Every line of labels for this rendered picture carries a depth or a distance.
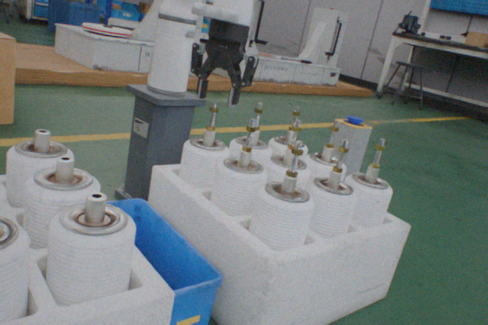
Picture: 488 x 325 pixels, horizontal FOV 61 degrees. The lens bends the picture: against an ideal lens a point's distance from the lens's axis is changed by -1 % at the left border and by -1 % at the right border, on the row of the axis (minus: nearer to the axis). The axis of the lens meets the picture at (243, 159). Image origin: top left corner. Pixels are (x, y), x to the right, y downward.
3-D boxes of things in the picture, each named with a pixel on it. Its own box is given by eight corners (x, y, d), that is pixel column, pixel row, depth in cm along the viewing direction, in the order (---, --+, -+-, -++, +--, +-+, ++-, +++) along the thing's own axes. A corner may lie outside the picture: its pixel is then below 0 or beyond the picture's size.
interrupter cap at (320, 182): (359, 191, 77) (359, 188, 77) (343, 200, 71) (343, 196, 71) (322, 177, 81) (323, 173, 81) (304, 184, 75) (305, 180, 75)
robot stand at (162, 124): (113, 194, 112) (125, 83, 103) (158, 186, 123) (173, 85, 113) (142, 217, 103) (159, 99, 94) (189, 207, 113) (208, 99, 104)
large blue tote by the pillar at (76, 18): (44, 29, 473) (46, -4, 462) (78, 33, 504) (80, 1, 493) (66, 36, 444) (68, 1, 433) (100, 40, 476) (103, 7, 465)
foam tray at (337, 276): (141, 239, 93) (152, 165, 88) (269, 216, 118) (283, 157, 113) (249, 361, 66) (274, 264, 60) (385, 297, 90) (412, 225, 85)
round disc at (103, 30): (73, 27, 263) (74, 19, 261) (116, 33, 285) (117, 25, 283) (95, 35, 244) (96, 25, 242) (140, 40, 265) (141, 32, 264)
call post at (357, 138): (304, 227, 116) (333, 120, 106) (321, 223, 120) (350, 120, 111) (323, 239, 111) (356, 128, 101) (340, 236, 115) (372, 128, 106)
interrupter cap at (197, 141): (200, 137, 90) (200, 134, 90) (231, 147, 87) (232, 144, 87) (181, 144, 83) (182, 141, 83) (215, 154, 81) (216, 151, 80)
